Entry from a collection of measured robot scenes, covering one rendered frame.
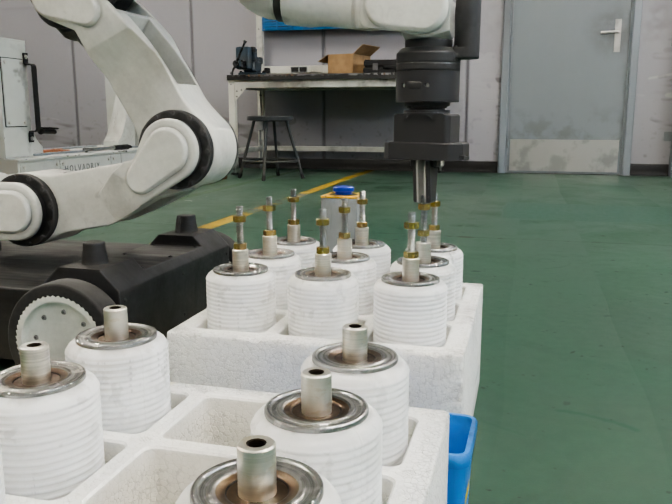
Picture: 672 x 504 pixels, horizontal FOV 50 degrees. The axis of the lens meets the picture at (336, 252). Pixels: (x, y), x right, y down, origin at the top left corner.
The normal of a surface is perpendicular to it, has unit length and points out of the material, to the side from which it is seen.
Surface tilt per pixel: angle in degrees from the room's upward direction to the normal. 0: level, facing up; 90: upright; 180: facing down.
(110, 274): 45
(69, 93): 90
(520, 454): 0
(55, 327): 90
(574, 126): 90
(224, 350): 90
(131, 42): 113
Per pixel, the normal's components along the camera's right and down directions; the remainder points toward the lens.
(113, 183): -0.55, 0.41
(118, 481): 0.97, 0.05
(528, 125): -0.25, 0.18
